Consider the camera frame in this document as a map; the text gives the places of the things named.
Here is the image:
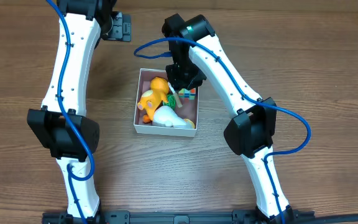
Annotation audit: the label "white cardboard box pink interior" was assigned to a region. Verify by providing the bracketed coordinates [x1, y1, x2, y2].
[134, 68, 199, 138]

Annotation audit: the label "orange bear figurine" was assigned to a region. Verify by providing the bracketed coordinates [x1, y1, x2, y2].
[137, 77, 169, 121]

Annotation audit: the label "white plush duck orange feet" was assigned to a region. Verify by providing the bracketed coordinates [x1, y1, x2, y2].
[142, 106, 195, 129]

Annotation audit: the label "white wooden rattle drum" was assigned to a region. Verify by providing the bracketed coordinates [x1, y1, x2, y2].
[168, 82, 183, 108]

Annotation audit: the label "black mounting rail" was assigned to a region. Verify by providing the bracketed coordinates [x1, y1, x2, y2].
[41, 210, 358, 224]

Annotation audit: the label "green round lid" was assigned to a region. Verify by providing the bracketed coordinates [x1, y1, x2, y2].
[163, 95, 177, 110]

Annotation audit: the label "multicolour puzzle cube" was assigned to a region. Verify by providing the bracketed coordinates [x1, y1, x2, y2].
[178, 88, 196, 100]

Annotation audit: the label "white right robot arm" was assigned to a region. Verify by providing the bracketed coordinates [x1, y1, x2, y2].
[162, 14, 292, 223]

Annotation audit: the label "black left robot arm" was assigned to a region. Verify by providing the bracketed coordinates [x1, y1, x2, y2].
[27, 0, 131, 223]

